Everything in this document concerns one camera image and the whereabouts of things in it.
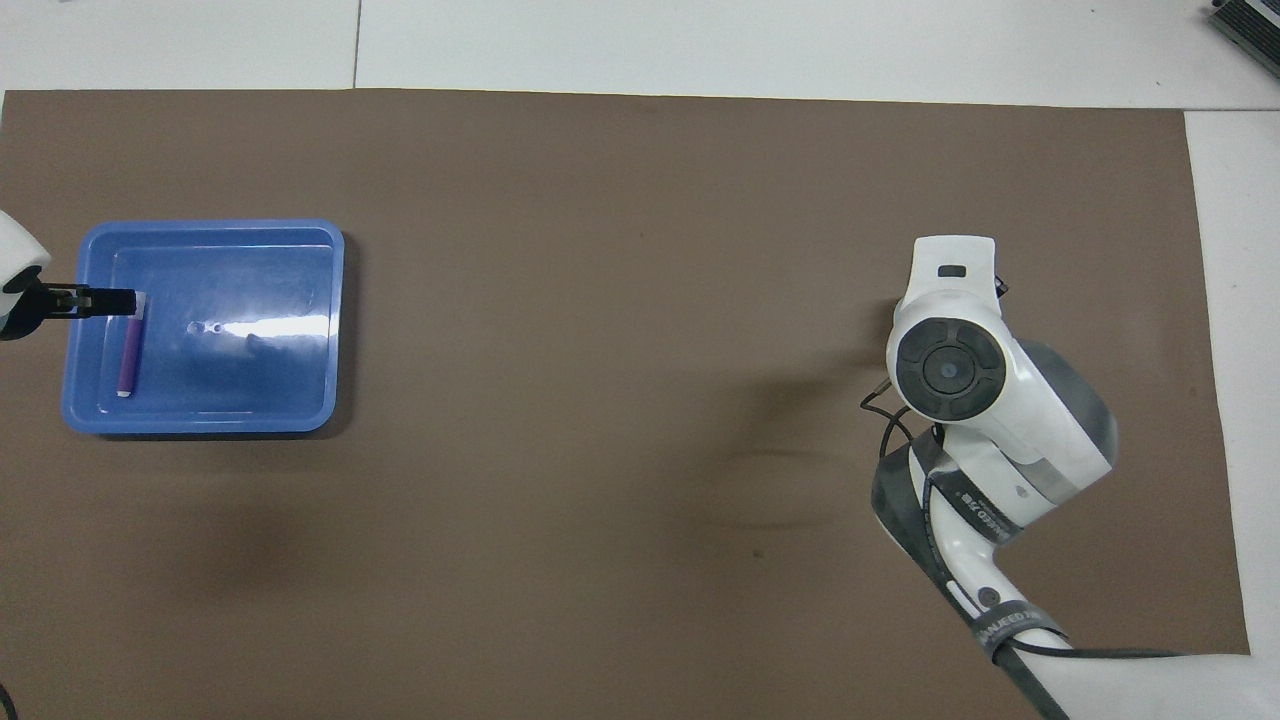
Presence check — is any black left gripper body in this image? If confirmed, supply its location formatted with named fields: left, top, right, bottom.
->
left=0, top=270, right=53, bottom=343

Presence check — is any purple pen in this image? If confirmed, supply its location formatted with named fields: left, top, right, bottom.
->
left=116, top=292, right=149, bottom=400

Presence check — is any blue plastic tray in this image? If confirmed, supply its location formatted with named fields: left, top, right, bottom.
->
left=60, top=218, right=346, bottom=437

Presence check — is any grey finned metal device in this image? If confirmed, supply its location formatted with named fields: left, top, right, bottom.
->
left=1205, top=0, right=1280, bottom=76

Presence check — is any brown table mat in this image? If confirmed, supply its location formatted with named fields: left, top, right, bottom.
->
left=0, top=88, right=1251, bottom=720

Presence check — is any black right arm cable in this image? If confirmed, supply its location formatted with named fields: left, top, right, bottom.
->
left=860, top=375, right=1191, bottom=661

